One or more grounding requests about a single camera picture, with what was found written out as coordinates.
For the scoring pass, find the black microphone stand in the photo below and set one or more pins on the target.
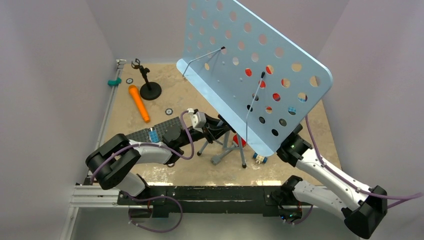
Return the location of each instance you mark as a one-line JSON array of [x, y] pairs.
[[150, 90]]

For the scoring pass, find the orange toy microphone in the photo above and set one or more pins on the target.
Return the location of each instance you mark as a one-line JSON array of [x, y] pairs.
[[134, 93]]

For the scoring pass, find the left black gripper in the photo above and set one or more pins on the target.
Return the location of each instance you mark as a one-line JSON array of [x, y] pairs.
[[213, 132]]

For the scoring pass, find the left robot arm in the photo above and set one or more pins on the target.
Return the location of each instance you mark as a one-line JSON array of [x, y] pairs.
[[112, 162]]

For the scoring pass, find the blue building brick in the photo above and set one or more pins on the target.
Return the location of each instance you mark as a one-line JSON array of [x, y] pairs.
[[153, 136]]

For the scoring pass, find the light blue music stand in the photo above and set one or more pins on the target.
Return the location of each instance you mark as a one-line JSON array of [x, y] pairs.
[[222, 39]]

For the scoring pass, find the red grey toy hammer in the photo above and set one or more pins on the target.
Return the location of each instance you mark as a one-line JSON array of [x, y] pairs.
[[230, 145]]

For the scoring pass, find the aluminium side rail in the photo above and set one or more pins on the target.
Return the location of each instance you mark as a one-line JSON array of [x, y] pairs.
[[83, 194]]

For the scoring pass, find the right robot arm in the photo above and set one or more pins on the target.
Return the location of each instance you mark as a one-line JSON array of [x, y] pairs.
[[360, 206]]

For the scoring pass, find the teal clamp piece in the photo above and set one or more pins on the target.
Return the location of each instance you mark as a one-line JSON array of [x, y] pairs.
[[114, 82]]

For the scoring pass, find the black table front rail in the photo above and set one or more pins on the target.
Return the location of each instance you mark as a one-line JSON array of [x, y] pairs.
[[268, 201]]

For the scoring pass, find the dark grey building baseplate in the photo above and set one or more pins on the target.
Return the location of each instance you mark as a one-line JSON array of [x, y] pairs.
[[161, 128]]

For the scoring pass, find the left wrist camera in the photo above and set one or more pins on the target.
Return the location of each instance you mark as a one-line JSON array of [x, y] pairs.
[[198, 119]]

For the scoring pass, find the light blue building baseplate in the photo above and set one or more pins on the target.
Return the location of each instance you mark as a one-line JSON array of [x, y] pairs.
[[291, 110]]

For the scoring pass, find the white blue toy car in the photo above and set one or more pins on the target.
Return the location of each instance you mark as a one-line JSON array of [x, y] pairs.
[[259, 159]]

